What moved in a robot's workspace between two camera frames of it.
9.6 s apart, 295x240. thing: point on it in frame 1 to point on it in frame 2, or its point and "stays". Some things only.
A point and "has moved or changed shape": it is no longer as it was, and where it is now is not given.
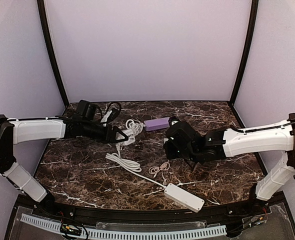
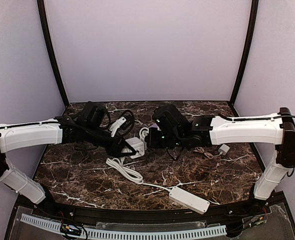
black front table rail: [148, 216] stays
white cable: [136, 126] to [143, 132]
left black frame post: [47, 36] stays
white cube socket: [131, 139] has moved or changed shape
